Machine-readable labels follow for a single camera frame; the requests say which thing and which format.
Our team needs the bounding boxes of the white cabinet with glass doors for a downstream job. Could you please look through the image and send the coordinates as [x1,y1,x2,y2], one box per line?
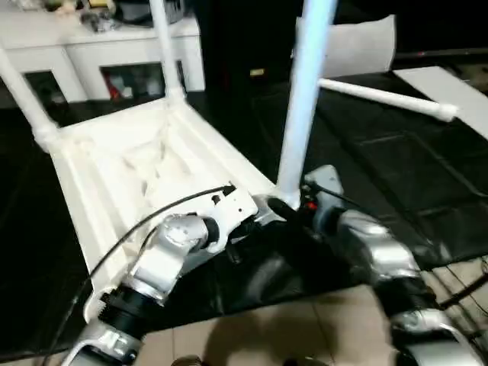
[0,7,205,104]

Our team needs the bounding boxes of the black stand leg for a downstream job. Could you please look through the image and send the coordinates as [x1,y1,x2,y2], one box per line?
[438,274,488,310]

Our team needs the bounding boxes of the dark round object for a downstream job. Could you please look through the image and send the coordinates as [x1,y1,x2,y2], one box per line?
[114,0,199,24]

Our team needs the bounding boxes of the black cabinet with yellow label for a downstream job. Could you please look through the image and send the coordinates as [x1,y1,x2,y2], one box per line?
[200,0,302,92]

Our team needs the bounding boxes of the grey pillow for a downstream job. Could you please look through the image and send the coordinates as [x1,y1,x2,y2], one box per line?
[291,14,397,77]

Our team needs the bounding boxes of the black padded mat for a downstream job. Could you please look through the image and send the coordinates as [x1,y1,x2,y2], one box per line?
[0,70,488,359]

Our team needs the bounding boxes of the small tan toy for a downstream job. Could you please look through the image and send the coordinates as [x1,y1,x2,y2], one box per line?
[45,0,77,18]

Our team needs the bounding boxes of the white flat board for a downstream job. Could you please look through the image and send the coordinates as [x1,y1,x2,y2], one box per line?
[392,66,488,142]

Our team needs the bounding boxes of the black tangled straps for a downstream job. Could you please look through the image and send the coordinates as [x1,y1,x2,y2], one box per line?
[82,11,115,31]

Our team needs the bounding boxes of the white plastic table top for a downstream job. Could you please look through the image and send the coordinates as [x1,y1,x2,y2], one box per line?
[34,93,293,323]

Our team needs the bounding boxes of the white plastic table leg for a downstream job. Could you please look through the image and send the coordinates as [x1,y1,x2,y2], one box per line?
[318,78,461,123]
[274,0,341,210]
[0,47,62,152]
[148,0,188,110]

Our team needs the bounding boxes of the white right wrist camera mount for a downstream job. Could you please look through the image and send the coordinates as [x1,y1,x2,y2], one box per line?
[304,165,344,230]

